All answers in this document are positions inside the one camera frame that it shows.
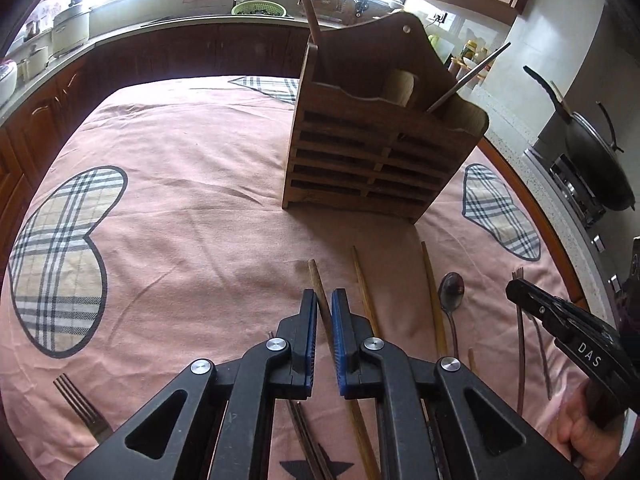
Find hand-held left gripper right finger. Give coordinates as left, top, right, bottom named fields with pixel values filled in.
left=331, top=288, right=585, bottom=480

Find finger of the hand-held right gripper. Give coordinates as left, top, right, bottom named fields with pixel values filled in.
left=506, top=278, right=584, bottom=342

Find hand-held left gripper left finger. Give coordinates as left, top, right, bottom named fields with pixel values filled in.
left=64, top=289, right=319, bottom=480

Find grey-brown wooden chopstick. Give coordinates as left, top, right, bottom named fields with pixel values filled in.
left=307, top=258, right=382, bottom=480

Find metal spoon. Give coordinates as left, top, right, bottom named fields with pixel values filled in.
left=437, top=272, right=467, bottom=359

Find wooden utensil holder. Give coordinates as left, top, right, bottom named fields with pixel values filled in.
left=281, top=10, right=490, bottom=224

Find person's right hand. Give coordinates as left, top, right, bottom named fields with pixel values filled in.
left=557, top=383, right=626, bottom=469

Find gas stove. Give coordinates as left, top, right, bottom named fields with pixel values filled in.
left=524, top=147, right=626, bottom=293

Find black wok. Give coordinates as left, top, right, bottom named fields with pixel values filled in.
left=522, top=65, right=637, bottom=212

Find glass wok lid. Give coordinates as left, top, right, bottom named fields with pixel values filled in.
left=562, top=101, right=626, bottom=161

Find pink plaid-heart tablecloth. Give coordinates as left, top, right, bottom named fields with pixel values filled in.
left=0, top=75, right=587, bottom=480

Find metal chopstick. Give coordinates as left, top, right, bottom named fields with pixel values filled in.
left=426, top=42, right=512, bottom=113

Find metal fork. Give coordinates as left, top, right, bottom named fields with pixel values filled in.
left=53, top=374, right=115, bottom=445

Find white condiment jar set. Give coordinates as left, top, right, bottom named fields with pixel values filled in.
left=449, top=55, right=494, bottom=84

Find pale round wooden utensil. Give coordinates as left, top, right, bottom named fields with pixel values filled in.
left=384, top=69, right=417, bottom=107

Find wooden lower cabinets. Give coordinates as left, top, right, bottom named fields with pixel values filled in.
left=0, top=21, right=323, bottom=221

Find long brown wooden chopstick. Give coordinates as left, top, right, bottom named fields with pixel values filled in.
left=289, top=0, right=329, bottom=81

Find green colander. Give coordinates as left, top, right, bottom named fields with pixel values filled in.
left=231, top=1, right=289, bottom=18

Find kitchen sink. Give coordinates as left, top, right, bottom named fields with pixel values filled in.
left=140, top=13, right=236, bottom=29

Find small white electric pot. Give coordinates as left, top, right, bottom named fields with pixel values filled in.
left=22, top=44, right=51, bottom=81

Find tall white cooking pot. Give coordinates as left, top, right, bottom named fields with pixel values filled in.
left=51, top=2, right=93, bottom=59

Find white and red rice cooker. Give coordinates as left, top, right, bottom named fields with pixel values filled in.
left=0, top=59, right=19, bottom=104

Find fruit print wall poster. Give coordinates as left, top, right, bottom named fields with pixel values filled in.
left=27, top=0, right=73, bottom=28

